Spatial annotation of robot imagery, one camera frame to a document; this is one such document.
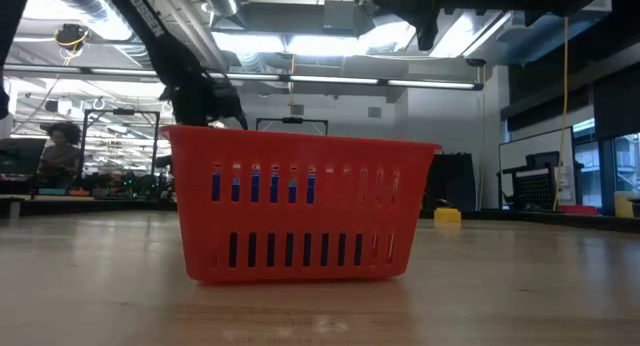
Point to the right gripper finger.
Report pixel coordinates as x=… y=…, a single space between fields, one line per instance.
x=402 y=3

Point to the blue toy brick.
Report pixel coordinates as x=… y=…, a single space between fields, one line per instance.
x=255 y=188

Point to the yellow toy brick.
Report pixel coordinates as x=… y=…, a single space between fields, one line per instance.
x=447 y=217

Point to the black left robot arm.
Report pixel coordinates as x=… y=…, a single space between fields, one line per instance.
x=150 y=21

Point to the long ceiling light strip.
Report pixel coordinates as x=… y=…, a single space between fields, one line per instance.
x=330 y=79

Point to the red plastic basket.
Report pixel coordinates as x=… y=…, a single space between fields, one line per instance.
x=300 y=146

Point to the red tray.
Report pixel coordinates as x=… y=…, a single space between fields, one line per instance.
x=80 y=192

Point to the person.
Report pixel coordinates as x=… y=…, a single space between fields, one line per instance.
x=60 y=156

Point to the whiteboard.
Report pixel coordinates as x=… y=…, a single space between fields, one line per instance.
x=520 y=151

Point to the black cabinet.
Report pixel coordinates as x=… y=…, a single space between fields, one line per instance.
x=452 y=181

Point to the teal tray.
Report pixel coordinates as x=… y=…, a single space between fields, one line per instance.
x=52 y=191

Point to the black computer monitor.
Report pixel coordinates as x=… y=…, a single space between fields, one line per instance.
x=20 y=156

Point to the black pegboard cart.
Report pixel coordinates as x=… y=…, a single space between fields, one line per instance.
x=537 y=191

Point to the red bin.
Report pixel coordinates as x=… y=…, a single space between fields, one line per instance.
x=577 y=210

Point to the yellow bin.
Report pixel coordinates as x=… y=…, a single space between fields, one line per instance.
x=623 y=206

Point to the grey duct box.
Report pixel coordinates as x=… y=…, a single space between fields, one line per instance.
x=340 y=15

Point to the dome security camera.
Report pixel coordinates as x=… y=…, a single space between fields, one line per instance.
x=475 y=62

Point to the black distant camera stand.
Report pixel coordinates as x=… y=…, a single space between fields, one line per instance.
x=292 y=120

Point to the grey wall speaker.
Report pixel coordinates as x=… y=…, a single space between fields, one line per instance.
x=297 y=109
x=374 y=112

